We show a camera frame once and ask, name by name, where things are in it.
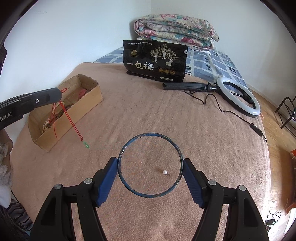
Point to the blue bangle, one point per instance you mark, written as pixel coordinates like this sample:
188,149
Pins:
142,160

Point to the folded floral quilt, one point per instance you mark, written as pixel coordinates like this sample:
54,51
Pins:
196,33

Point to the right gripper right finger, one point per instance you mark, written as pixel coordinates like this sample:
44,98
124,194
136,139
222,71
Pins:
244,221

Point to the red ornament charm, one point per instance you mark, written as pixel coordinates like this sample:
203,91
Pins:
82,92

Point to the orange gift box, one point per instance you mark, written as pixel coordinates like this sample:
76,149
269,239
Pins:
293,155

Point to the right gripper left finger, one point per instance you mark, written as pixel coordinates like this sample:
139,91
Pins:
54,220

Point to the brown wooden bead mala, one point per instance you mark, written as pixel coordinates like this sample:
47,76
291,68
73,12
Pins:
60,113

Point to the black folded tripod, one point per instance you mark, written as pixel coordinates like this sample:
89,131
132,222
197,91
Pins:
191,86

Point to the left hand white glove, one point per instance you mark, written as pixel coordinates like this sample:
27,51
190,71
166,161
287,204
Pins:
6,183

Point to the black snack bag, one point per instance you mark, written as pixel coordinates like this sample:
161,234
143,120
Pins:
160,61

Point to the pink fleece blanket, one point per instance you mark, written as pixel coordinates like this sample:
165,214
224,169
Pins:
225,148

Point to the white ring light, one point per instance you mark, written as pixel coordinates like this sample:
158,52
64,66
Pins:
239,96

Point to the black clothes rack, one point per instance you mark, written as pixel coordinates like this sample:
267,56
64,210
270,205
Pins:
286,113

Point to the brown cardboard box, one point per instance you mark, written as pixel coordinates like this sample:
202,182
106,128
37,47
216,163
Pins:
45,131

